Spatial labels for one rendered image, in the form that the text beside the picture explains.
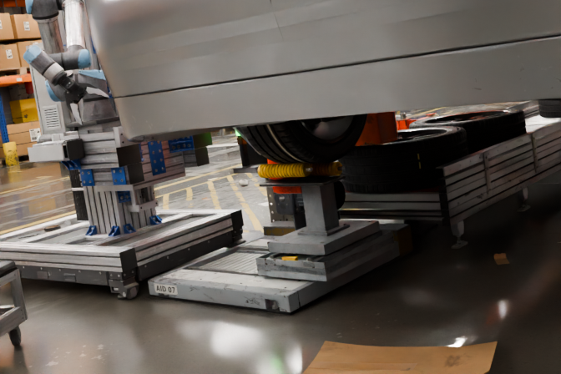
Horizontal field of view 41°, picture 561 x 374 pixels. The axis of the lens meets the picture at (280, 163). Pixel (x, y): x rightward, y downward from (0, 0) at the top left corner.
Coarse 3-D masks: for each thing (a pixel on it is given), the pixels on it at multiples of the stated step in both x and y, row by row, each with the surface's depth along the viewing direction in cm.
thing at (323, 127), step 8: (296, 120) 292; (336, 120) 326; (344, 120) 323; (352, 120) 320; (304, 128) 295; (312, 128) 330; (320, 128) 328; (328, 128) 325; (336, 128) 322; (344, 128) 319; (312, 136) 299; (320, 136) 321; (328, 136) 317; (336, 136) 313; (344, 136) 315
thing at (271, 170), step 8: (264, 168) 317; (272, 168) 314; (280, 168) 312; (288, 168) 308; (296, 168) 306; (304, 168) 304; (264, 176) 319; (272, 176) 316; (280, 176) 313; (288, 176) 310; (296, 176) 308; (304, 176) 305
